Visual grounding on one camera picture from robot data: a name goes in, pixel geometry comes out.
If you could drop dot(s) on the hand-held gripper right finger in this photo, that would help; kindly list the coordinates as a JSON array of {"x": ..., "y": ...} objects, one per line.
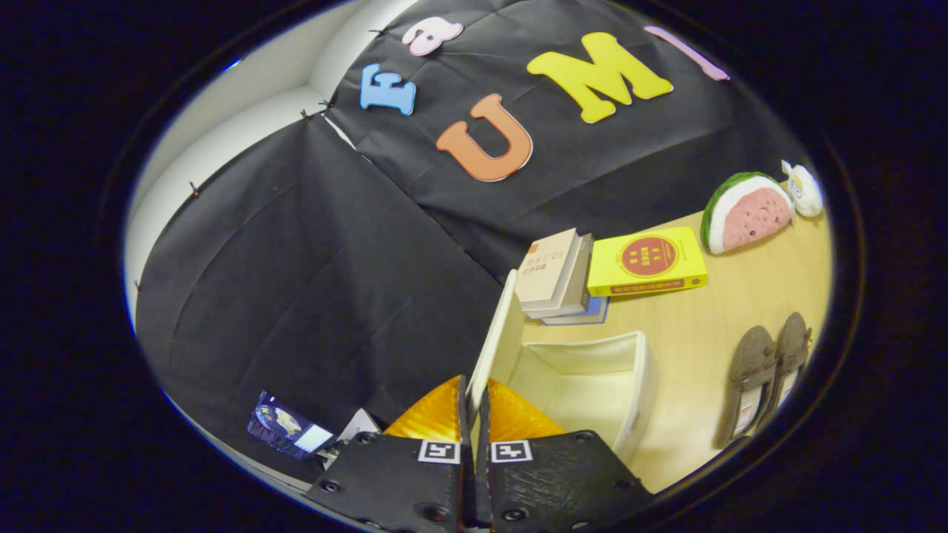
[{"x": 548, "y": 481}]

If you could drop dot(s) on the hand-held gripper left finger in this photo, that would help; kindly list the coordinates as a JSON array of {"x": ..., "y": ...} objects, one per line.
[{"x": 392, "y": 481}]

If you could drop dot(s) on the cream fabric storage box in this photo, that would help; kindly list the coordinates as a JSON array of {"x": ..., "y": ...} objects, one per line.
[{"x": 585, "y": 392}]

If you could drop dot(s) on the brown shoe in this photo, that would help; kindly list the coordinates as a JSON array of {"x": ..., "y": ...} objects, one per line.
[
  {"x": 748, "y": 377},
  {"x": 791, "y": 348}
]

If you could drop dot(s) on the blue printed card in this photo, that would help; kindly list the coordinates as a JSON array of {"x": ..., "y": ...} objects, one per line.
[{"x": 285, "y": 428}]

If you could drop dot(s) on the blue book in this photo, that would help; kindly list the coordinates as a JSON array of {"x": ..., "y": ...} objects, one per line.
[{"x": 585, "y": 314}]

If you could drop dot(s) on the black backdrop cloth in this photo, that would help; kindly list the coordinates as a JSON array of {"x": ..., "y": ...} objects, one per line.
[{"x": 311, "y": 281}]

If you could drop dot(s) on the yellow book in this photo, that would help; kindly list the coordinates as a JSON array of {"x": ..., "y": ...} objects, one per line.
[{"x": 644, "y": 259}]

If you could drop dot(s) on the watermelon slice plush toy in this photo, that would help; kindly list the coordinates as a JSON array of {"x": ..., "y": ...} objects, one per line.
[{"x": 752, "y": 215}]

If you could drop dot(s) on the white plush toy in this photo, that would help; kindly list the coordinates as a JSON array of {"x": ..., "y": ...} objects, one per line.
[{"x": 806, "y": 191}]

